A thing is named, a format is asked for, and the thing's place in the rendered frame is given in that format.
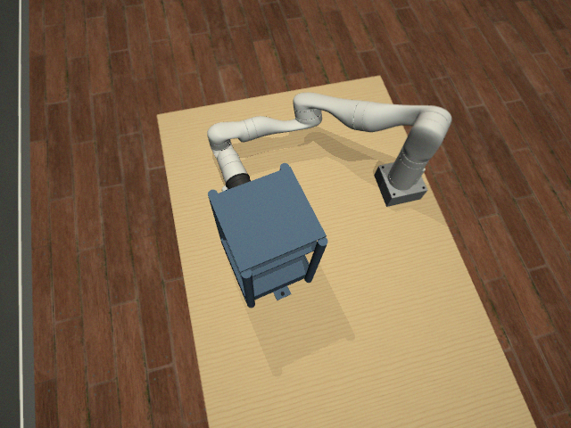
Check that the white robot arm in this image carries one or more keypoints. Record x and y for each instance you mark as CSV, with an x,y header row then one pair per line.
x,y
430,126

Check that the blue shelving unit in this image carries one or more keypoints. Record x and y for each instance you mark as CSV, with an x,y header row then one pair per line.
x,y
268,224

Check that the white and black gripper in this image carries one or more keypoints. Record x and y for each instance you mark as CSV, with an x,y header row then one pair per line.
x,y
234,175

